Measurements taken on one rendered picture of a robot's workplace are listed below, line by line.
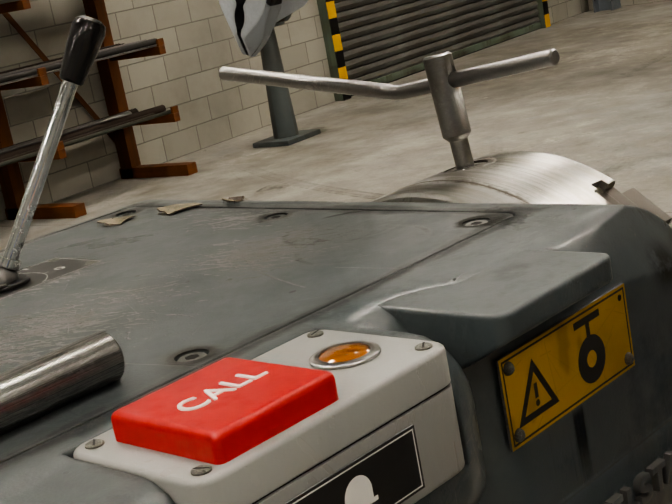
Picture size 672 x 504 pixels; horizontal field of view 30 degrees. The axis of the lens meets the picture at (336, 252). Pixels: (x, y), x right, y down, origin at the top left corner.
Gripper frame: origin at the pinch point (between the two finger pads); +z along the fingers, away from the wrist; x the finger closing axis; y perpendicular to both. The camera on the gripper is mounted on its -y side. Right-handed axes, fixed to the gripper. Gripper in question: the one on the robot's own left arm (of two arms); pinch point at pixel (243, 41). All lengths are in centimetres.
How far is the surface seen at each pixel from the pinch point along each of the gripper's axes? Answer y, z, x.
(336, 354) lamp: -34, -4, -41
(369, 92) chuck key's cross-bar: 4.7, 2.6, -9.3
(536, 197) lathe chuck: 2.0, 4.5, -26.9
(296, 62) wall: 715, 324, 660
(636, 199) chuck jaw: 12.7, 7.1, -29.0
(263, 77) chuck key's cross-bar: 4.5, 4.5, 2.1
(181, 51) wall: 575, 285, 655
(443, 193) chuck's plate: -2.1, 4.8, -22.1
